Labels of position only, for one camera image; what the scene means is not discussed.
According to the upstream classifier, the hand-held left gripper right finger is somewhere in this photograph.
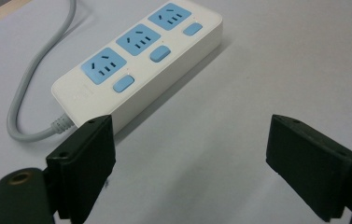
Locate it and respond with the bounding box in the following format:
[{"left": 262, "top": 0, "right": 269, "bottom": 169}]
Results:
[{"left": 265, "top": 114, "right": 352, "bottom": 223}]

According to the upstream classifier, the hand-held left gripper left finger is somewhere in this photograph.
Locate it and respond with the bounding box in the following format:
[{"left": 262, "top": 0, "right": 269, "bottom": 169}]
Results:
[{"left": 45, "top": 114, "right": 117, "bottom": 224}]

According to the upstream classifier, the white and blue power strip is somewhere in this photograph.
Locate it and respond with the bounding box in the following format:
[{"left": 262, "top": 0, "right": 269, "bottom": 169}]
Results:
[{"left": 50, "top": 0, "right": 224, "bottom": 134}]

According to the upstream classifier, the grey power strip cable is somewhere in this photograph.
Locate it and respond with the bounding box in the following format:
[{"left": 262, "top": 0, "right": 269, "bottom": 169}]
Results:
[{"left": 7, "top": 0, "right": 77, "bottom": 143}]

